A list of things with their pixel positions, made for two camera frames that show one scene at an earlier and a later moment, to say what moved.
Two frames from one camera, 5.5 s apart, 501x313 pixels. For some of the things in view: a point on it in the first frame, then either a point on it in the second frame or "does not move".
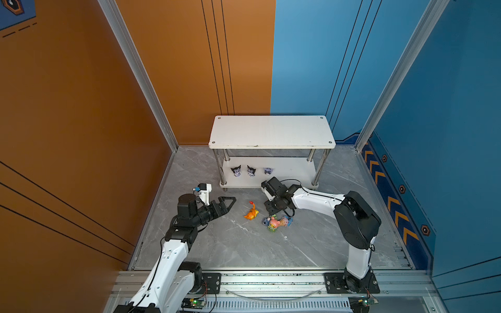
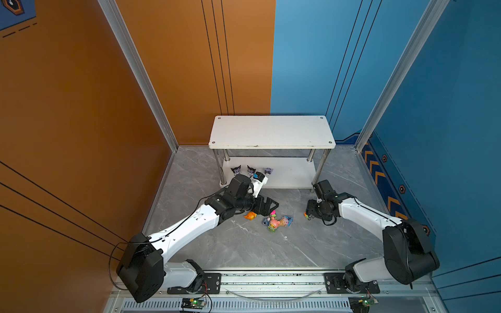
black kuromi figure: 251,171 does not move
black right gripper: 267,204 to 310,210
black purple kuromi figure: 237,171 does not move
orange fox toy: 252,212 does not move
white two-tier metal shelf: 289,149 does not move
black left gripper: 222,210 to 265,210
